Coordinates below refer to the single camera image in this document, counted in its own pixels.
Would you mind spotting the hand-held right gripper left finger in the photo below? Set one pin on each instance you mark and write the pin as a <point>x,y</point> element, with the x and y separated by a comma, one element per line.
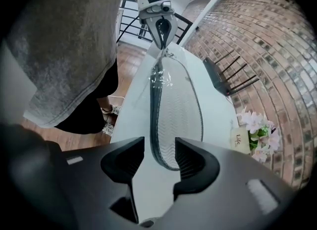
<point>81,187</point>

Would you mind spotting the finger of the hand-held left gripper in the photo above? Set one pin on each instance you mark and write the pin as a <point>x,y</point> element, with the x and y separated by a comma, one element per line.
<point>153,29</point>
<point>172,28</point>

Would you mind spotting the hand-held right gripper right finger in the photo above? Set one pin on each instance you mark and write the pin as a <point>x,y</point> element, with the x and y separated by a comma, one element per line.
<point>218,194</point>

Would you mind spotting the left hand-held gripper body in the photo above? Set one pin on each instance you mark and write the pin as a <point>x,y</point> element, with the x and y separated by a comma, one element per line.
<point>151,1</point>

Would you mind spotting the clear plastic bag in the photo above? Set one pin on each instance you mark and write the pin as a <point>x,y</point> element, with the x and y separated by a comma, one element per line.
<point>143,92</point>

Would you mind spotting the black metal railing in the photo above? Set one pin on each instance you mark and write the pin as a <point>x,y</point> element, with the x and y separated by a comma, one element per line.
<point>131,29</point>

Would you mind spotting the white patterned sneaker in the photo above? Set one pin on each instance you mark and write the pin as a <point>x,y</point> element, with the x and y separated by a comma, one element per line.
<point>116,109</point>
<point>108,128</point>

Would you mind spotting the black router with antennas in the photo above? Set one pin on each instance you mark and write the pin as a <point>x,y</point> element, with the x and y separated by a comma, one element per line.
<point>218,75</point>

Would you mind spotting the pink flowers in white pot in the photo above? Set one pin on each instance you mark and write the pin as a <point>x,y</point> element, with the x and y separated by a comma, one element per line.
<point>260,134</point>

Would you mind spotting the person's black shorts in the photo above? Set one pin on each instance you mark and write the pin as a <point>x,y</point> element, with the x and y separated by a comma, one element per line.
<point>91,107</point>

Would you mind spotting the person's grey t-shirt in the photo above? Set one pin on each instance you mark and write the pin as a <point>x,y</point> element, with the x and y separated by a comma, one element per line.
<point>69,45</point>

